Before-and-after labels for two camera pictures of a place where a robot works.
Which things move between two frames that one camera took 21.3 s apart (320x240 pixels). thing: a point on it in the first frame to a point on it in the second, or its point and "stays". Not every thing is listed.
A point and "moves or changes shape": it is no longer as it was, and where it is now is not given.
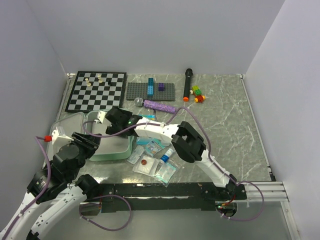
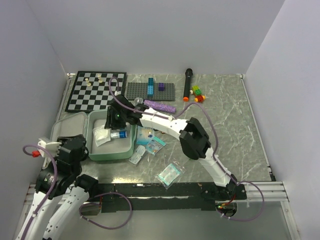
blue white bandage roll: (167, 154) moves or changes shape
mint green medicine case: (111, 147) stays
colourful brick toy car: (197, 92) stays
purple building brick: (161, 87) stays
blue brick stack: (150, 86) stays
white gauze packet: (147, 165) to (101, 135)
